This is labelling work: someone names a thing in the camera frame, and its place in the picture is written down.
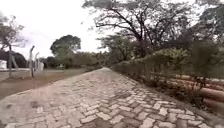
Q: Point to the red brick paved path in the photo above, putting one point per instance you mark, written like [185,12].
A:
[96,100]

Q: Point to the round-crowned tree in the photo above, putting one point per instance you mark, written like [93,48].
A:
[65,46]

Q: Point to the wood of trees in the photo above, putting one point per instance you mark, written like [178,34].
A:
[156,30]

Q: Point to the hedge along path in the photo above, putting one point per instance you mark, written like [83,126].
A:
[173,70]

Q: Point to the row of fence posts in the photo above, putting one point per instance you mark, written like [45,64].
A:
[31,61]

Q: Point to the bare dirt ground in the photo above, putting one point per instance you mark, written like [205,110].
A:
[33,81]

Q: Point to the bare thin tree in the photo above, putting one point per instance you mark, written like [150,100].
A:
[8,36]

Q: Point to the white low building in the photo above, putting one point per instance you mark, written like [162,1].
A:
[2,64]

